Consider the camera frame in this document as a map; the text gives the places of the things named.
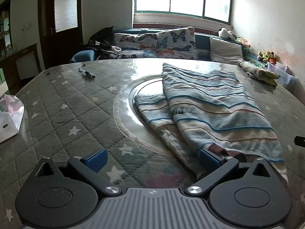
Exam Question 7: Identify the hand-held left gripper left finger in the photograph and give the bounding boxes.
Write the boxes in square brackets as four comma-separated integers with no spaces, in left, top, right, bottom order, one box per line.
[36,148,122,197]

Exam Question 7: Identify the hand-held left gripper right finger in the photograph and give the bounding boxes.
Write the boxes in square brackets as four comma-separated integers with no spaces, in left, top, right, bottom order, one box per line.
[186,148,278,197]

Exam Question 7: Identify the blue beige striped pants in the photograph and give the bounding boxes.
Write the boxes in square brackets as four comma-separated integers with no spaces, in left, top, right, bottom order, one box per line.
[135,63,289,186]

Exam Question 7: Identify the round glass turntable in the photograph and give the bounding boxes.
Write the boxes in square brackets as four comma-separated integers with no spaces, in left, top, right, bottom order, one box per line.
[113,73,191,159]

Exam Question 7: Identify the clear plastic storage box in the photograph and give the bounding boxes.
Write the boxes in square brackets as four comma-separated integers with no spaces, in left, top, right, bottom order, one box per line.
[267,62,298,86]

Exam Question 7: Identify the folded yellow cloth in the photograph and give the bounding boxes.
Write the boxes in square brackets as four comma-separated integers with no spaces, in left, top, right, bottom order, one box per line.
[238,61,281,87]

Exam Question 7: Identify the small metal tool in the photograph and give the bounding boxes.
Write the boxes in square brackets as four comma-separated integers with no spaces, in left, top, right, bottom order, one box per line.
[78,63,96,79]

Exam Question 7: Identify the brown green plush toys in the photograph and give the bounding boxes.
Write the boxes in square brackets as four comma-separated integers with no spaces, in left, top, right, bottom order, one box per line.
[257,51,278,65]

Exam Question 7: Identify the white pink plastic bag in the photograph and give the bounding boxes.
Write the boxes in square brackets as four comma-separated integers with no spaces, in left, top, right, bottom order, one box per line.
[0,94,25,144]

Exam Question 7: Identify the blue stool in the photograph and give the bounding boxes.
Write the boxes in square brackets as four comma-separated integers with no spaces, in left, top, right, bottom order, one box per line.
[70,50,96,64]

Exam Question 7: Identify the black white cloth bag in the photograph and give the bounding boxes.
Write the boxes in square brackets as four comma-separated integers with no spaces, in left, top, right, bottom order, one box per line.
[95,43,122,60]

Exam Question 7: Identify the white grey cushion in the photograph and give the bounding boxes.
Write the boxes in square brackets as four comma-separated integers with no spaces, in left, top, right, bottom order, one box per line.
[209,37,244,65]

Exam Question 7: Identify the colourful small plush toys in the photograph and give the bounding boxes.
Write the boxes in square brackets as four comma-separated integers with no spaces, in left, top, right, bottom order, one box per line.
[236,37,251,48]

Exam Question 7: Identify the butterfly print blanket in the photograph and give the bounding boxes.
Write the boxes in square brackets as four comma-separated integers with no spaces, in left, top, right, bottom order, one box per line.
[119,48,159,59]

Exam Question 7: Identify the blue sofa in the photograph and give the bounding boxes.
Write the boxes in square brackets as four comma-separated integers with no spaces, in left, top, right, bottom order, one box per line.
[113,27,260,62]

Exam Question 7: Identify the dark wooden door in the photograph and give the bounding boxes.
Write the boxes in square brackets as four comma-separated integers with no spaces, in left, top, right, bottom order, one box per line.
[38,0,84,69]

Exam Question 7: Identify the square butterfly print cushion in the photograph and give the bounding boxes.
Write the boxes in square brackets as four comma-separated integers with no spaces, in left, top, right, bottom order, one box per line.
[156,27,198,60]

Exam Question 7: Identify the dark wooden cabinet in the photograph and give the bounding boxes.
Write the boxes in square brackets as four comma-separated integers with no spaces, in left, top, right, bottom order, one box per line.
[0,0,46,96]

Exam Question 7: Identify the long butterfly print cushion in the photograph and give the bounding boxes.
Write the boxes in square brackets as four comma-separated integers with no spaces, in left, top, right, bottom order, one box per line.
[113,32,159,49]

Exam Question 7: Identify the white plush toy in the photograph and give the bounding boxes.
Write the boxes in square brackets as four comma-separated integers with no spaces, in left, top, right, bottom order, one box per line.
[218,27,236,40]

